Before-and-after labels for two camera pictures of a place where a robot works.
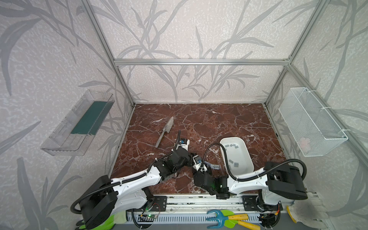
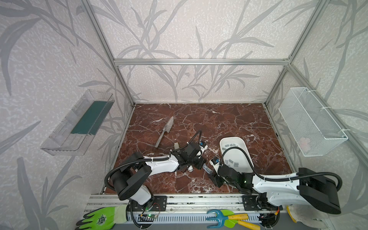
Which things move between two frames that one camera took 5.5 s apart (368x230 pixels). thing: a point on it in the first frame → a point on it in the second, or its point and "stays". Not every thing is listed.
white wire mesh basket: x=314 y=129 stays
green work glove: x=119 y=217 stays
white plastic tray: x=240 y=160 stays
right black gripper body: x=198 y=174 → x=218 y=173
